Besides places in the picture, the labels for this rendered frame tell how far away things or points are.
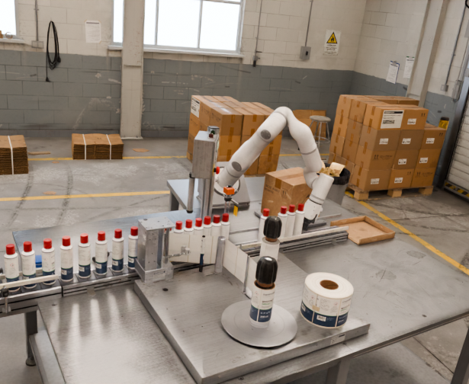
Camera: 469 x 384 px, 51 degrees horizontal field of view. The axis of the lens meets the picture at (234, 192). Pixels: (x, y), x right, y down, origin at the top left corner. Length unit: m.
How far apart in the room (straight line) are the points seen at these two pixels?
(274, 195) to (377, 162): 3.21
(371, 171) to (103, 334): 4.58
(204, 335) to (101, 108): 6.01
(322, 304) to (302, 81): 6.87
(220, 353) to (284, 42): 6.95
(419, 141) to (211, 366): 5.02
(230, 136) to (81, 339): 4.11
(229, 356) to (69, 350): 0.59
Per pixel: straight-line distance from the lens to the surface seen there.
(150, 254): 2.19
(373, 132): 5.99
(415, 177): 6.63
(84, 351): 1.98
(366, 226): 3.27
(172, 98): 7.85
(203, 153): 2.30
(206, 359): 1.86
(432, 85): 7.71
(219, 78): 8.03
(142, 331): 2.05
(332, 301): 2.05
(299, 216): 2.73
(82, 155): 6.68
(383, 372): 3.08
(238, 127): 5.80
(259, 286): 1.94
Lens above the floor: 2.07
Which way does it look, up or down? 21 degrees down
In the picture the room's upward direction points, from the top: 6 degrees clockwise
